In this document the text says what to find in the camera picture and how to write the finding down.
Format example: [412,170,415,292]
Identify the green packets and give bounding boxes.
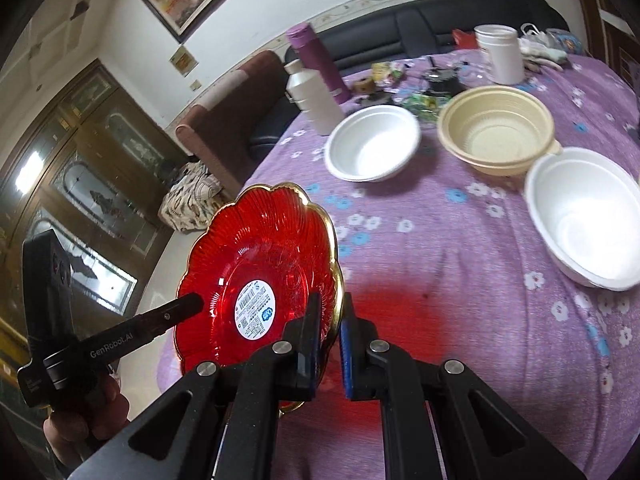
[400,92,446,121]

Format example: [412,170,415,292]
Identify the black leather sofa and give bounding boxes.
[250,0,568,161]

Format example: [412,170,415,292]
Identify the person's left hand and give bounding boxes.
[42,372,126,466]

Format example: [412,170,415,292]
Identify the patterned blanket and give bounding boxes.
[160,161,223,233]

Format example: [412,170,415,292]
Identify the small wall sticker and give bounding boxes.
[169,46,201,77]

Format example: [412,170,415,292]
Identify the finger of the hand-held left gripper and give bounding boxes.
[75,294,204,376]

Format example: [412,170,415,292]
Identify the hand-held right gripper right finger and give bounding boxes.
[339,291,588,480]

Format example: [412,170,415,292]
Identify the purple floral tablecloth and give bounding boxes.
[155,52,640,480]

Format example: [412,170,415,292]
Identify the large cream plastic bowl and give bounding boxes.
[436,85,563,177]

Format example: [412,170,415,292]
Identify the purple thermos bottle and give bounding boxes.
[285,22,352,106]

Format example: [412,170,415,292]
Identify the red glass plate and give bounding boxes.
[175,180,346,416]

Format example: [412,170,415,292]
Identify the yellow packet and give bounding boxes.
[372,61,403,83]

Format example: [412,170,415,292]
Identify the white plate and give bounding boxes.
[324,105,421,183]

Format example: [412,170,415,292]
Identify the white plastic bottle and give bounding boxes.
[283,58,348,137]

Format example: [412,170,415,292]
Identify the black device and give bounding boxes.
[422,67,468,96]

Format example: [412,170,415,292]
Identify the brown armchair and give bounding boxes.
[175,50,301,201]

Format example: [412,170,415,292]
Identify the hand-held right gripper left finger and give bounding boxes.
[67,292,323,480]

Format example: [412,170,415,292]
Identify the white plastic bag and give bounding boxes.
[517,24,566,68]

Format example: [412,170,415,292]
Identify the white foam bowl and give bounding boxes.
[524,147,640,292]

